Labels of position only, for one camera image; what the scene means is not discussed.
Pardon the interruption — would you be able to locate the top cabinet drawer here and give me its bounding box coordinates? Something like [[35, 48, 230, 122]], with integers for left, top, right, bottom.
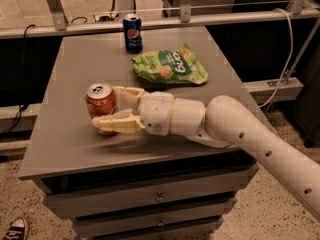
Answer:
[[45, 164, 258, 218]]

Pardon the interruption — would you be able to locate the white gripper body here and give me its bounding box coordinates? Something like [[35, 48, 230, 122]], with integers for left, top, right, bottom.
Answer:
[[138, 92, 174, 136]]

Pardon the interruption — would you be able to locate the white cable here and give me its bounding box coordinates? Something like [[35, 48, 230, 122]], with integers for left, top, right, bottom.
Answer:
[[258, 7, 295, 109]]

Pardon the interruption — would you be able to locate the black cable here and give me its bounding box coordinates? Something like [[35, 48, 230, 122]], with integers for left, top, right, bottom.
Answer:
[[0, 23, 37, 137]]

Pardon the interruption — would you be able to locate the metal railing frame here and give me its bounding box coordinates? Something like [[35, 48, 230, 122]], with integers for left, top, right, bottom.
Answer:
[[0, 0, 320, 40]]

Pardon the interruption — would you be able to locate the red coke can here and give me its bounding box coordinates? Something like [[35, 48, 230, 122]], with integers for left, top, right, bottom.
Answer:
[[85, 82, 120, 137]]

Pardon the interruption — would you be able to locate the black and white sneaker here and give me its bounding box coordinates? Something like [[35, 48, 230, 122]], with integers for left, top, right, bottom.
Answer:
[[2, 217, 29, 240]]

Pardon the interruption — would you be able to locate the middle cabinet drawer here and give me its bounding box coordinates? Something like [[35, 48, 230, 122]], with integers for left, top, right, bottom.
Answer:
[[75, 193, 237, 239]]

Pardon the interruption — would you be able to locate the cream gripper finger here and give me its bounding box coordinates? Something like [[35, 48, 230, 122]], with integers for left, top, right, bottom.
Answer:
[[114, 86, 148, 109], [91, 109, 145, 134]]

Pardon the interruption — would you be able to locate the blue pepsi can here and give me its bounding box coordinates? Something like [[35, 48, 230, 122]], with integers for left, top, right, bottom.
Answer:
[[123, 14, 143, 53]]

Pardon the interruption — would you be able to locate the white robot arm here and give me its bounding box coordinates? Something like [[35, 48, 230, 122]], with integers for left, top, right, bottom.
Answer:
[[92, 87, 320, 218]]

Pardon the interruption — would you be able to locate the bottom cabinet drawer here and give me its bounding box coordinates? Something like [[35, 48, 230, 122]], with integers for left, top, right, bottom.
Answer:
[[90, 216, 223, 240]]

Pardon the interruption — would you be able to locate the cabinet drawer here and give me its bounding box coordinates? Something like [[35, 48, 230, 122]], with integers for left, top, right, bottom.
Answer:
[[90, 216, 223, 240], [75, 193, 237, 239], [45, 164, 258, 218]]

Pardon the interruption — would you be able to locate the grey drawer cabinet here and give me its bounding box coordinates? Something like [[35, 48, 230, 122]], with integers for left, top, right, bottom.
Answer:
[[17, 26, 281, 240]]

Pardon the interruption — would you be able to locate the green chip bag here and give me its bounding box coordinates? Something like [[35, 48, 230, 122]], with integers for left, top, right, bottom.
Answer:
[[132, 43, 209, 85]]

